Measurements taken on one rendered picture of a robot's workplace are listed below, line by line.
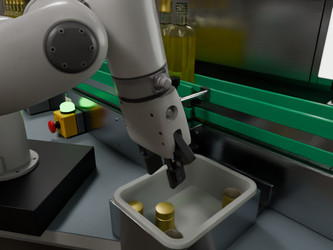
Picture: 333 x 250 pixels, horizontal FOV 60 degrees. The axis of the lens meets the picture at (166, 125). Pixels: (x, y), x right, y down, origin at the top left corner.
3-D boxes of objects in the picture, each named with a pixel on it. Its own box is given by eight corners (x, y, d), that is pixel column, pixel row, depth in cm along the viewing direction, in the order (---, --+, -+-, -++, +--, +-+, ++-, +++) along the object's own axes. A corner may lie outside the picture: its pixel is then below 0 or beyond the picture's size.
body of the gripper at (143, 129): (188, 74, 37) (198, 142, 43) (138, 62, 44) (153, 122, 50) (145, 101, 33) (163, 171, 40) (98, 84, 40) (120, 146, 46)
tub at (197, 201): (257, 221, 56) (263, 184, 53) (176, 295, 42) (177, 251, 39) (191, 182, 68) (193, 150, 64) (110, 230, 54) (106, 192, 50)
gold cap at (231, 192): (219, 192, 55) (217, 210, 57) (233, 201, 53) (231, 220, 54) (231, 185, 57) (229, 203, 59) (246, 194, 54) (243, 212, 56)
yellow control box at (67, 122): (85, 133, 94) (83, 111, 91) (64, 140, 89) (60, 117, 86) (76, 126, 98) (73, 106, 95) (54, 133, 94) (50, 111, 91)
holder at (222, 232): (269, 210, 60) (275, 178, 57) (176, 295, 43) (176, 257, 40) (205, 175, 71) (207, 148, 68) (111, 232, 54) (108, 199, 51)
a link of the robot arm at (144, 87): (186, 60, 36) (189, 81, 38) (141, 51, 42) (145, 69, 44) (142, 87, 32) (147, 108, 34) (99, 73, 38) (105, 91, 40)
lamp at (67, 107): (78, 111, 91) (76, 102, 90) (64, 115, 88) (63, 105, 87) (71, 107, 94) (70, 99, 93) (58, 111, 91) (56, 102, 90)
